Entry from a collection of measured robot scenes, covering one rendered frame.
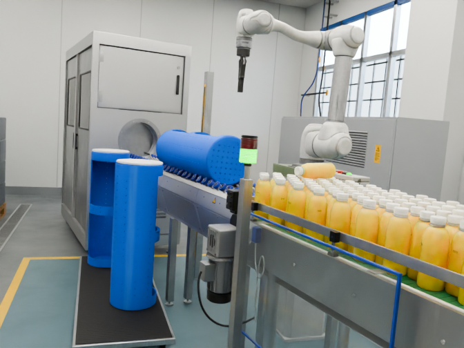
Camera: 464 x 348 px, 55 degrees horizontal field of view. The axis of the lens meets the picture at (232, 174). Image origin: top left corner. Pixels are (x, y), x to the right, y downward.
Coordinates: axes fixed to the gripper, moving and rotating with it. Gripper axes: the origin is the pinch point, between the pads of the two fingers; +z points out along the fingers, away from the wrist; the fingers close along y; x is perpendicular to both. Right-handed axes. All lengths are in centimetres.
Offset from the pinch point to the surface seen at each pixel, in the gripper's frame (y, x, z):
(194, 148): -12.2, -22.4, 37.7
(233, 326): 92, -9, 98
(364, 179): 60, 51, 42
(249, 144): 94, -9, 29
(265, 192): 68, 4, 50
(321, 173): 69, 28, 40
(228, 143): 1.5, -4.1, 32.8
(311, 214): 100, 14, 52
